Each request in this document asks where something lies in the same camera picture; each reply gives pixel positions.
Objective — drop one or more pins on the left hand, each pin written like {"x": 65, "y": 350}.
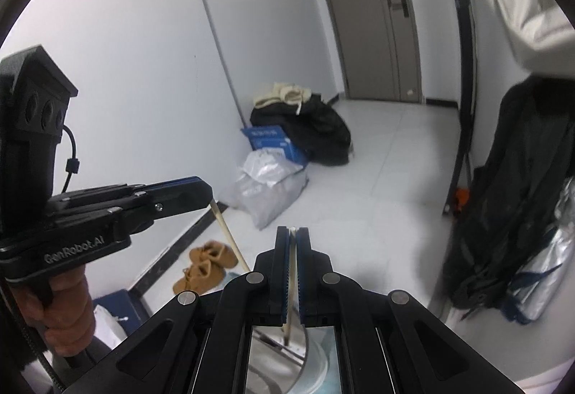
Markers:
{"x": 69, "y": 320}

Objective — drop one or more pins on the cream cloth on pile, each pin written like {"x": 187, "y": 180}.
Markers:
{"x": 285, "y": 93}

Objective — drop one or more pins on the teal plaid placemat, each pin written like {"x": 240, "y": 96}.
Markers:
{"x": 330, "y": 384}

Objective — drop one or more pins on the tan shoe near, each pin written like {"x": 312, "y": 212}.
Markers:
{"x": 200, "y": 278}

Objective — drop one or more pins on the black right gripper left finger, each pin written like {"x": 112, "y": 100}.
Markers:
{"x": 279, "y": 276}

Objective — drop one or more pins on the black stand frame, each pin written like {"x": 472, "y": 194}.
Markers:
{"x": 466, "y": 104}

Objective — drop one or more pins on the white plastic bag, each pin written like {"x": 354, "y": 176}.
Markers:
{"x": 108, "y": 329}

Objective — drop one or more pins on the white hanging bag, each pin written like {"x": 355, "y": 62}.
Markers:
{"x": 540, "y": 35}

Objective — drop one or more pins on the grey door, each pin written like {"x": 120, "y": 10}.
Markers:
{"x": 378, "y": 48}

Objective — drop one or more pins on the white parcel bag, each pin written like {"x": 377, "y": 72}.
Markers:
{"x": 269, "y": 167}

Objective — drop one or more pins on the white utensil holder cup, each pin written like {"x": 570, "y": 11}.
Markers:
{"x": 301, "y": 366}

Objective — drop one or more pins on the tan shoe far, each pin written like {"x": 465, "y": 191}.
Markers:
{"x": 216, "y": 252}

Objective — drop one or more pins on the blue cardboard box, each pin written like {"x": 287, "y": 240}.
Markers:
{"x": 272, "y": 137}

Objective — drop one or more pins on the grey parcel bag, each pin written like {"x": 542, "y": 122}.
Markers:
{"x": 264, "y": 203}

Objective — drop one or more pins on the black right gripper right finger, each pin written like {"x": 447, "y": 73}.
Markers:
{"x": 306, "y": 279}

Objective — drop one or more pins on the wooden chopstick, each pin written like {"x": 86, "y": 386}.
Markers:
{"x": 291, "y": 285}
{"x": 227, "y": 233}

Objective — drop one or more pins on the black hanging jacket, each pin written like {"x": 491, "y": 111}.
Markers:
{"x": 513, "y": 194}

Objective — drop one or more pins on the dark blue shoe box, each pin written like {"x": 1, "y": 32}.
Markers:
{"x": 126, "y": 307}

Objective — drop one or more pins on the silver folded umbrella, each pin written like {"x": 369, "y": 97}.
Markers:
{"x": 536, "y": 282}

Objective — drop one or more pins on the tan shoe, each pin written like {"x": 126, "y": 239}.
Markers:
{"x": 216, "y": 252}
{"x": 200, "y": 278}

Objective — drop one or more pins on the black clothing pile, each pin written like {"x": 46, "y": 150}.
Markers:
{"x": 314, "y": 127}

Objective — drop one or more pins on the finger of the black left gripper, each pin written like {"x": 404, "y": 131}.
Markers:
{"x": 167, "y": 199}

